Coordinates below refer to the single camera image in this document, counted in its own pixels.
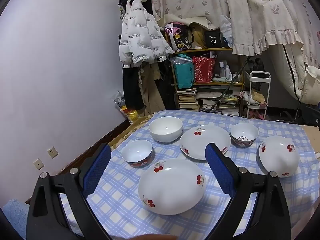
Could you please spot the teal bag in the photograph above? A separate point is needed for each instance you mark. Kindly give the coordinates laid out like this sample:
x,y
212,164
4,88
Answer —
x,y
183,75

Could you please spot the dark green pole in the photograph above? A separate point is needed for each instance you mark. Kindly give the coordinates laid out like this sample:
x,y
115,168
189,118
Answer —
x,y
232,80

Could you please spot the black trousers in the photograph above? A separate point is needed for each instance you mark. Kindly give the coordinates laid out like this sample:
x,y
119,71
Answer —
x,y
132,87

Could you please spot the pale green cloth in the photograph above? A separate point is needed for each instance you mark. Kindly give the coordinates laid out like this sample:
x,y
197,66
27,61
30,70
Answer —
x,y
221,79

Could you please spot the plain white bowl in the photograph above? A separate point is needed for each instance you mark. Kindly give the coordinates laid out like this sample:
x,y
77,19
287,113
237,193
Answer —
x,y
166,128

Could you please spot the beige cardboard sheet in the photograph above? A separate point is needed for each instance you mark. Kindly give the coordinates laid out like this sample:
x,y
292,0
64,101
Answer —
x,y
190,21

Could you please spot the stack of old books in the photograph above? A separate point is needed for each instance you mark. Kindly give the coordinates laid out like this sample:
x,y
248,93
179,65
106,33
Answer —
x,y
187,98

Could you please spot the red patterned bag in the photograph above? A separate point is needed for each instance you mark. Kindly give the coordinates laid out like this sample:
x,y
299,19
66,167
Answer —
x,y
203,70

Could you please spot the colourful printed bag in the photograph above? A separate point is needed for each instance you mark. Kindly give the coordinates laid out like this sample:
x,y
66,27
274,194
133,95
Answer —
x,y
178,36

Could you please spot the floral bed curtain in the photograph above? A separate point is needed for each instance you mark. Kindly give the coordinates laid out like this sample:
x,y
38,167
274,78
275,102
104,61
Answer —
x,y
250,5

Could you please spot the beige garment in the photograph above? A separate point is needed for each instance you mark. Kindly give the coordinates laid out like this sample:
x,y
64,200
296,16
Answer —
x,y
153,92

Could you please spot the white trolley cart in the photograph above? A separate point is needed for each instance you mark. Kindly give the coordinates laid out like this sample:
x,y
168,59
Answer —
x,y
260,75

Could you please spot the dark wooden bed frame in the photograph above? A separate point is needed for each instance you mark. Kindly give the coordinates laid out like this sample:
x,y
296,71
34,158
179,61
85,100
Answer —
x,y
107,135

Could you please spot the white printed plastic bag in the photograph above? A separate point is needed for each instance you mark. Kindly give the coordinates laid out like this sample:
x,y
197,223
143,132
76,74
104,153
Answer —
x,y
119,99

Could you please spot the row of cosmetic bottles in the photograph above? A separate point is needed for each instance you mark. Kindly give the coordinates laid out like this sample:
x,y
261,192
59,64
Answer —
x,y
228,71

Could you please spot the small red patterned bowl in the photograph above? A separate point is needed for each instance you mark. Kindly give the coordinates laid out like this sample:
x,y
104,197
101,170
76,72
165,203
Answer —
x,y
136,151

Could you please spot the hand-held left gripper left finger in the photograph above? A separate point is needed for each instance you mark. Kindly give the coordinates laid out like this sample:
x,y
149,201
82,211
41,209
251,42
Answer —
x,y
97,170

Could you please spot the yellow plastic bag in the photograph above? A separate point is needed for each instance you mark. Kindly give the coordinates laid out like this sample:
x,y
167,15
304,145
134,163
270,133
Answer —
x,y
131,115

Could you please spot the pile of flat books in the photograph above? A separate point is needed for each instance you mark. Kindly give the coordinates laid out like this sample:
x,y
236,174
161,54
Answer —
x,y
222,102

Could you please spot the blue plaid tablecloth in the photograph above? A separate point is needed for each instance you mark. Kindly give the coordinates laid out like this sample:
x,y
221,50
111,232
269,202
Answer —
x,y
120,205

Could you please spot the light blue fluffy cloth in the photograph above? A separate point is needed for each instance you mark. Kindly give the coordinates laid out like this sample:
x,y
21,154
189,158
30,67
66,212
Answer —
x,y
13,217

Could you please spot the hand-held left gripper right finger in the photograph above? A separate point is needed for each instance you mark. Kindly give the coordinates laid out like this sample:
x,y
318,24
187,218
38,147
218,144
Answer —
x,y
220,170

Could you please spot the yellow wooden shelf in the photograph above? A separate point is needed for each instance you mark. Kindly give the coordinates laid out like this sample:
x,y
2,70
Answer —
x,y
200,50

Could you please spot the white cherry print plate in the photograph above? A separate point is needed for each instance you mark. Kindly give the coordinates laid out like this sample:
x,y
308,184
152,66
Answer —
x,y
172,190
200,140
277,160

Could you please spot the white bedding with black zip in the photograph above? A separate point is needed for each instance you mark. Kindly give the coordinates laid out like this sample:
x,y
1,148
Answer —
x,y
287,67

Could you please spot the white puffer jacket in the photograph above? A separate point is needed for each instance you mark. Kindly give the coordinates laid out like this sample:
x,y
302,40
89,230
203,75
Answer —
x,y
140,30

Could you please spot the black box with white print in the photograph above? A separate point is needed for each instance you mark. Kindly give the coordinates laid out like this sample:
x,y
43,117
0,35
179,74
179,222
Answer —
x,y
214,39

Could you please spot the pink bowl with red seal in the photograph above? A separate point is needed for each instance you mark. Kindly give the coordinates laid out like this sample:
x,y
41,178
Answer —
x,y
243,132

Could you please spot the white wall socket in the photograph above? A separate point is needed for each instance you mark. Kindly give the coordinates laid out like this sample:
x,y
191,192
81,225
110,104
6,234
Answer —
x,y
52,152
39,164

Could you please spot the golden patterned blanket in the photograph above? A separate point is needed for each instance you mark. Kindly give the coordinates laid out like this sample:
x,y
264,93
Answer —
x,y
127,133

